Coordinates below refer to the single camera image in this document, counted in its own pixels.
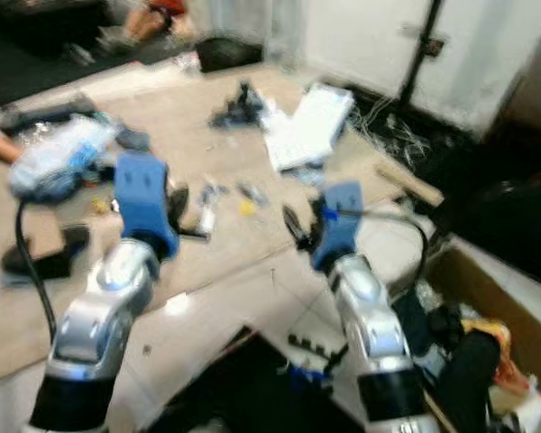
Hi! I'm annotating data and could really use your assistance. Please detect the brown cardboard rubbish box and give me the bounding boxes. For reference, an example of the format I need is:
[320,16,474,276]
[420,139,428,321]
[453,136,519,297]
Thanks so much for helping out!
[423,243,541,427]

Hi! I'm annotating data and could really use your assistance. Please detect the brown wooden block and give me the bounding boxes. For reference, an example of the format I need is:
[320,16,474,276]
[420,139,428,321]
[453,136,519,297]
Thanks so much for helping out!
[373,161,444,207]

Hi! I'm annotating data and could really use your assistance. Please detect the black spare gripper mechanism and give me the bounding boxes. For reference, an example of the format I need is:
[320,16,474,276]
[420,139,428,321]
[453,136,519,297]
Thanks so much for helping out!
[209,80,268,130]

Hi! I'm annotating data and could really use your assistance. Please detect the white and blue plastic bag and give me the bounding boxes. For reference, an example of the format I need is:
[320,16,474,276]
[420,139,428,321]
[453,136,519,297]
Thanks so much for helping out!
[6,116,120,202]

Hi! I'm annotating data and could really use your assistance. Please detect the black backpack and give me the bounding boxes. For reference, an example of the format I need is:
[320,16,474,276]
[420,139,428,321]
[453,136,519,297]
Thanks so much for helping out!
[193,36,263,74]

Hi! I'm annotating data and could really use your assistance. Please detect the dark grey handheld controller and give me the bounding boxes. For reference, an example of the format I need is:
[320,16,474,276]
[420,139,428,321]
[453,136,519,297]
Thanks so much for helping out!
[0,100,93,133]

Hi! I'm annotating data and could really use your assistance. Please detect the seated person in red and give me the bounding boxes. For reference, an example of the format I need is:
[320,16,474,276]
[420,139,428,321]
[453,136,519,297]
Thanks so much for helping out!
[125,0,197,42]

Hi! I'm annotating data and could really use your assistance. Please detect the black tripod stand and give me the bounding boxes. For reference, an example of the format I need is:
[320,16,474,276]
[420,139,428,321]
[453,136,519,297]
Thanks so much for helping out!
[396,0,448,106]

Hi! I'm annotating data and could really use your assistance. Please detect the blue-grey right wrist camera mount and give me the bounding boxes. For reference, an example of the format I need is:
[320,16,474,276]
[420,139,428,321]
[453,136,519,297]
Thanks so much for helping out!
[310,180,365,272]

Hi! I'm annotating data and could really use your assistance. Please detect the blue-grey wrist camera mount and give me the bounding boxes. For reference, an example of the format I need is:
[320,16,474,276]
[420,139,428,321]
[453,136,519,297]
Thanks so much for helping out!
[310,180,365,272]
[114,151,182,263]

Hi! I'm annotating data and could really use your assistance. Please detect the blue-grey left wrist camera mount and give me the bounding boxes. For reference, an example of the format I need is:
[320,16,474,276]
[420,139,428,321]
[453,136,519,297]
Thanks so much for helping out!
[114,151,182,263]

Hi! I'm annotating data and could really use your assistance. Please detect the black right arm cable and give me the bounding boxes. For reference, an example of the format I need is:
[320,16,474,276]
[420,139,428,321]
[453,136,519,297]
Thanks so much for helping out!
[359,209,432,272]

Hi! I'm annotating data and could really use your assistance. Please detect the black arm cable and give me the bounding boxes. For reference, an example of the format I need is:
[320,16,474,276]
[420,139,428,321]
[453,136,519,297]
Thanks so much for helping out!
[14,200,59,344]
[359,209,432,272]

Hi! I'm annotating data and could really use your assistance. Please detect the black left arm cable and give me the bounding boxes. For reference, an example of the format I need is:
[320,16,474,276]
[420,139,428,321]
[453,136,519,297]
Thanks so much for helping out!
[14,200,59,344]

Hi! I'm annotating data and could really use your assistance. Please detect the peach-coloured handle tool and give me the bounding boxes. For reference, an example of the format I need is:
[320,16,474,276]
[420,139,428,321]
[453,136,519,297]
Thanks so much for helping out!
[0,130,24,164]

